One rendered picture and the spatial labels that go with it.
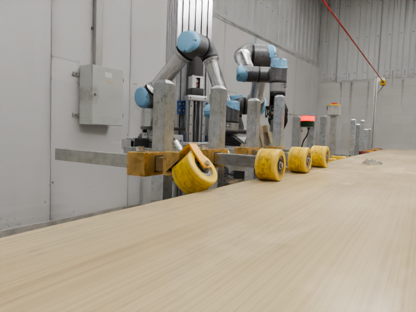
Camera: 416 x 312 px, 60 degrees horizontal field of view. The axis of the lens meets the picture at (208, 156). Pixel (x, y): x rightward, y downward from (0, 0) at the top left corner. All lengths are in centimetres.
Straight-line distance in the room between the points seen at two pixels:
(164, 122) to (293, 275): 55
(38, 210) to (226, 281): 361
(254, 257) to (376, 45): 972
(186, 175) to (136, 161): 12
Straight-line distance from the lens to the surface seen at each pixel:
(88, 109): 385
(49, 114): 383
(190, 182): 70
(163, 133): 81
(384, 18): 1011
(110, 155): 87
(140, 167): 76
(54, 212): 396
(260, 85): 228
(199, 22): 258
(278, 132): 147
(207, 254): 36
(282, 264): 35
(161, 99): 82
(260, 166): 89
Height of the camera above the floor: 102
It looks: 4 degrees down
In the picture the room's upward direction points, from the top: 2 degrees clockwise
